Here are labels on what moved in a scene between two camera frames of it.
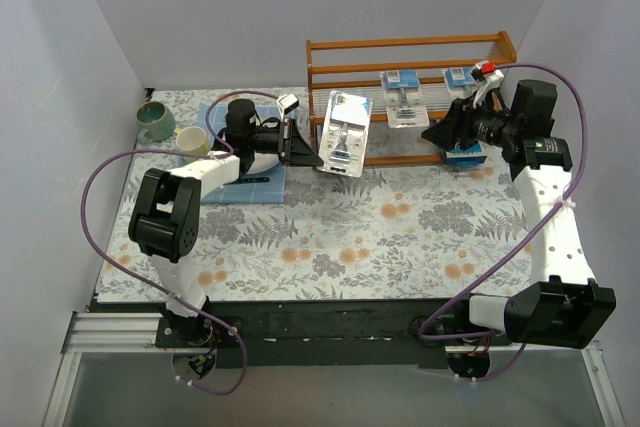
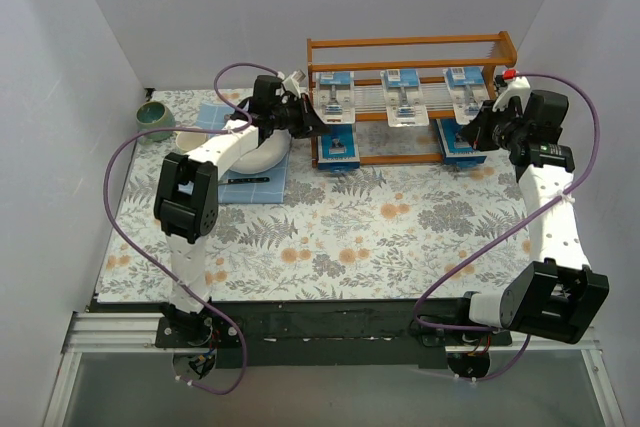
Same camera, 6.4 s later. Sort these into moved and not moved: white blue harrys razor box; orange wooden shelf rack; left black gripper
Moved: left black gripper
Not moved: orange wooden shelf rack; white blue harrys razor box
